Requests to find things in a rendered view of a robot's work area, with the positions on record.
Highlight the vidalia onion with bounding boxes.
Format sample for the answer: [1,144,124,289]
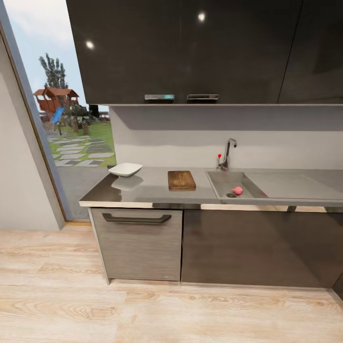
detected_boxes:
[233,186,243,195]

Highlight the cutting board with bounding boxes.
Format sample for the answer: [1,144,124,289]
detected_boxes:
[168,171,196,190]

